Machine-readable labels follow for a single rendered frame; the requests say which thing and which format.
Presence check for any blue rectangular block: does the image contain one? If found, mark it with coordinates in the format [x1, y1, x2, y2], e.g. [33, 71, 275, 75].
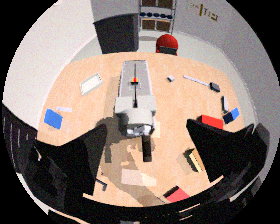
[42, 108, 62, 129]
[222, 107, 240, 124]

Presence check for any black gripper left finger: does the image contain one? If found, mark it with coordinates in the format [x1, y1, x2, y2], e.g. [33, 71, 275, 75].
[32, 123, 107, 196]

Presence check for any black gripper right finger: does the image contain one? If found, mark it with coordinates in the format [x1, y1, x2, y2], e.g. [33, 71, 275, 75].
[186, 118, 255, 183]

